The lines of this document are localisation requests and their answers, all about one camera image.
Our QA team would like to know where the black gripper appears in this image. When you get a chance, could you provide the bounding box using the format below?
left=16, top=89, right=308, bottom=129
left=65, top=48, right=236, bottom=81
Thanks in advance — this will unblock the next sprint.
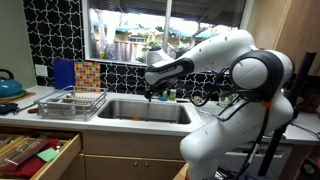
left=144, top=58, right=195, bottom=103

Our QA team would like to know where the large green soap bottle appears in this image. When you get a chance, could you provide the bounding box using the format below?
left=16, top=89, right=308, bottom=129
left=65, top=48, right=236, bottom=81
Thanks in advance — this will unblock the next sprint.
left=168, top=88, right=177, bottom=102

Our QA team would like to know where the stainless steel sink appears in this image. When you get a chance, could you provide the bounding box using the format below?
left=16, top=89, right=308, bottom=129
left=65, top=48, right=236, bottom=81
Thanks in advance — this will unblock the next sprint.
left=97, top=98, right=193, bottom=125

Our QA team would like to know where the wooden base cabinet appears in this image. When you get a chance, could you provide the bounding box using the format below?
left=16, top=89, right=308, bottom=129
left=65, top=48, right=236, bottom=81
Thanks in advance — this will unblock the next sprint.
left=59, top=129, right=188, bottom=180

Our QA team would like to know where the kitchen window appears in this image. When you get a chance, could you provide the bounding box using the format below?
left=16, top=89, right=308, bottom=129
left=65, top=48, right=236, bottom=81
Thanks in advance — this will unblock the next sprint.
left=81, top=0, right=254, bottom=66

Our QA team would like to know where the multicoloured cutting board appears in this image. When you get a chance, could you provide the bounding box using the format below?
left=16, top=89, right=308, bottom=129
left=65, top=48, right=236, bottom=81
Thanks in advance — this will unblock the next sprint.
left=73, top=61, right=102, bottom=93

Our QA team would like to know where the glass jar with plant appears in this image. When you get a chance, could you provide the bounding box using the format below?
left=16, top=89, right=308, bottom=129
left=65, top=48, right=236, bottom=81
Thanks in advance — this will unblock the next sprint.
left=218, top=89, right=235, bottom=108

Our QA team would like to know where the metal dish rack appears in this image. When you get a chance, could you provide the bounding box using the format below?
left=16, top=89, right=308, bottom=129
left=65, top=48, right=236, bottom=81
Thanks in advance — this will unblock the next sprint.
left=34, top=85, right=108, bottom=121

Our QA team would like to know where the blue cutting board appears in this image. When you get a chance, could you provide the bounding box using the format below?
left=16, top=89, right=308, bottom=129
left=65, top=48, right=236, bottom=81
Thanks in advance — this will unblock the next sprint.
left=53, top=59, right=76, bottom=90

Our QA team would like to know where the open wooden drawer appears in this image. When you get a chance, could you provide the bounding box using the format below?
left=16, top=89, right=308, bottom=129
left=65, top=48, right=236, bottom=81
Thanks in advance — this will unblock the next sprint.
left=0, top=130, right=83, bottom=180

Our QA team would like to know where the green sponge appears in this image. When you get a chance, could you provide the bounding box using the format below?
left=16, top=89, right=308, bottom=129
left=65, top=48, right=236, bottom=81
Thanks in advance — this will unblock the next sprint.
left=36, top=147, right=61, bottom=163

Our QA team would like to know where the wooden board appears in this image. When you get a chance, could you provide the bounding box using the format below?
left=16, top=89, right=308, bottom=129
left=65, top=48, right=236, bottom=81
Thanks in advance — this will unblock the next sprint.
left=0, top=91, right=37, bottom=105

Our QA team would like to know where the grey dishwasher front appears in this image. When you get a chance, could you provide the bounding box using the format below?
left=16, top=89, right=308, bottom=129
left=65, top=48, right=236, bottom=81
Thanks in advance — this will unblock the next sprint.
left=219, top=143, right=294, bottom=180

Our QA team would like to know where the red cloth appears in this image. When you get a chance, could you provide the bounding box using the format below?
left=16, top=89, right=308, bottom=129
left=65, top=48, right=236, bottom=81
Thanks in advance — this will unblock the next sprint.
left=0, top=138, right=61, bottom=179

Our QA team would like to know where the teal kettle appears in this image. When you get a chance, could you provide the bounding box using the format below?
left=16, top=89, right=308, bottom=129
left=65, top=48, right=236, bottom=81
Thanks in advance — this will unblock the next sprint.
left=0, top=68, right=24, bottom=99

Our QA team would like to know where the black pan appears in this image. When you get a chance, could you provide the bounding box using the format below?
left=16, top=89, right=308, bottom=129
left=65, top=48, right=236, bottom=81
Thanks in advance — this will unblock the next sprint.
left=0, top=102, right=20, bottom=115

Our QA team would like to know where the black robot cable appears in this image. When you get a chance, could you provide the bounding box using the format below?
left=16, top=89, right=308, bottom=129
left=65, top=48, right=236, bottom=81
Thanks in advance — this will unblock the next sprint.
left=181, top=66, right=273, bottom=180

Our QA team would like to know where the white wall outlet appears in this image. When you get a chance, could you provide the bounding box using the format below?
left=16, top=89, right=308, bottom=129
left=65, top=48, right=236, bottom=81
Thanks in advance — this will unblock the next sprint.
left=34, top=64, right=49, bottom=78

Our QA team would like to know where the black camera stand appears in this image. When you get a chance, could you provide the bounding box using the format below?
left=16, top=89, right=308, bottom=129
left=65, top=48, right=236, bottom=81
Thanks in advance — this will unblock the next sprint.
left=257, top=51, right=318, bottom=178

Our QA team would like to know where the wooden wall cabinet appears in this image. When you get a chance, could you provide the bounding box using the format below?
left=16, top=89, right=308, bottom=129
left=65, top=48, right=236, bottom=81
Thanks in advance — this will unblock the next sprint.
left=248, top=0, right=320, bottom=76

